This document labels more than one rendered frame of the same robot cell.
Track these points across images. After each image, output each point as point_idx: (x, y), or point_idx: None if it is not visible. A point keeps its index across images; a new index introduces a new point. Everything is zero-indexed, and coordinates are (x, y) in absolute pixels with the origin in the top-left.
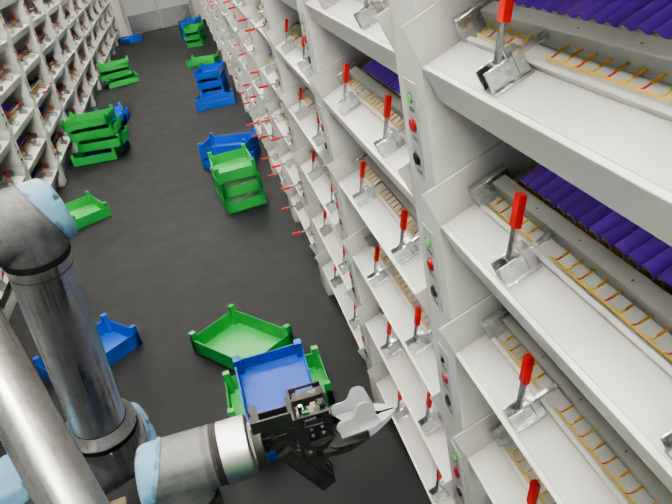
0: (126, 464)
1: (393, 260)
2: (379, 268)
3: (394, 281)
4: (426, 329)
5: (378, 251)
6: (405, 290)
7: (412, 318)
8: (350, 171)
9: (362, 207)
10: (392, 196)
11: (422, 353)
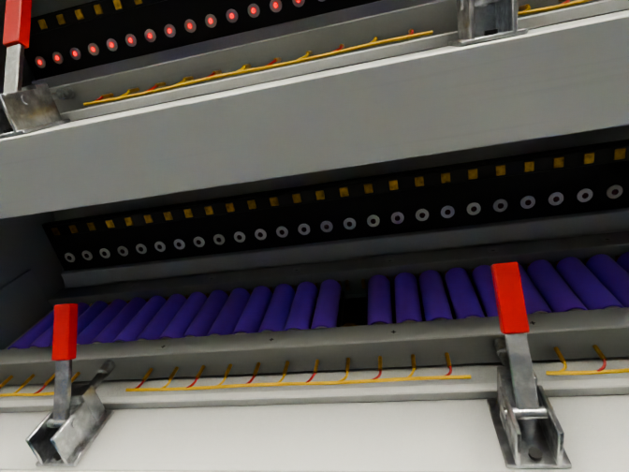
0: None
1: (467, 46)
2: (73, 390)
3: (155, 397)
4: (462, 385)
5: (75, 319)
6: (220, 391)
7: (357, 411)
8: None
9: (36, 131)
10: (164, 83)
11: (568, 437)
